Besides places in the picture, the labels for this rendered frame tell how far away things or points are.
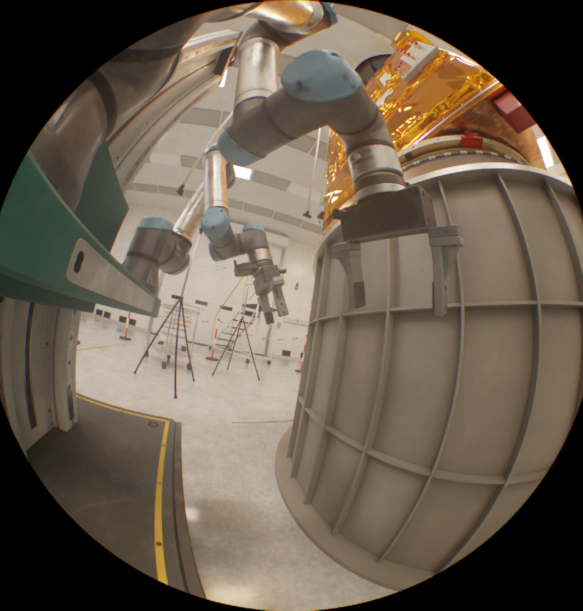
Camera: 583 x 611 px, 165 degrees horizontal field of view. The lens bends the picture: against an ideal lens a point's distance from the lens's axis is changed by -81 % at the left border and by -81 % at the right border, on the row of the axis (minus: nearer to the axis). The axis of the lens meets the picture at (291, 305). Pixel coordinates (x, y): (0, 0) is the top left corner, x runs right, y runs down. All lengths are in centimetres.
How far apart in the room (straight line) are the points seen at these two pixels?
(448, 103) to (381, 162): 113
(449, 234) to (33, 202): 33
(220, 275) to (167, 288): 220
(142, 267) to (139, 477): 50
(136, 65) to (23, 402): 54
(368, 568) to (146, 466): 65
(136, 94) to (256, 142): 17
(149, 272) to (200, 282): 759
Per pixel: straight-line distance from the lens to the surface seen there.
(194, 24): 24
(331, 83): 23
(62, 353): 57
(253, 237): 66
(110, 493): 48
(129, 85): 25
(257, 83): 38
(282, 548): 79
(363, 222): 28
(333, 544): 80
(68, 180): 18
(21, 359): 52
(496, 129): 141
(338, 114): 26
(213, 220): 54
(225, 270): 827
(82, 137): 20
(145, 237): 62
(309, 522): 85
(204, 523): 83
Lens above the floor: 66
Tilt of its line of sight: 11 degrees up
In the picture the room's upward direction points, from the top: 9 degrees clockwise
